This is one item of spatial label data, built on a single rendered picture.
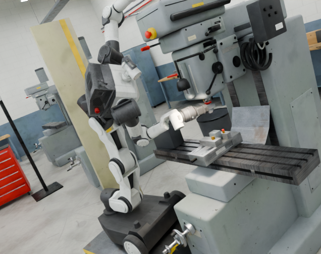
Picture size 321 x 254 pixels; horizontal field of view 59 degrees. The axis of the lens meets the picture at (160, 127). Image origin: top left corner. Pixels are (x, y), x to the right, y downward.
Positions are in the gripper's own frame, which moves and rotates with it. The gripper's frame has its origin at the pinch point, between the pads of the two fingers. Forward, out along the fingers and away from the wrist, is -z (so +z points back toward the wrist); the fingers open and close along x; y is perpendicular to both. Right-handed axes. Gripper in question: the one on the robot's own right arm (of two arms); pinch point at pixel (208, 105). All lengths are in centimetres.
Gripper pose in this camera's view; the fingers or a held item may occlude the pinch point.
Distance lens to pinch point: 179.8
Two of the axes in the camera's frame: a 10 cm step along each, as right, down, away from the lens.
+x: -2.5, -1.7, 9.5
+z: -9.1, 3.7, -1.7
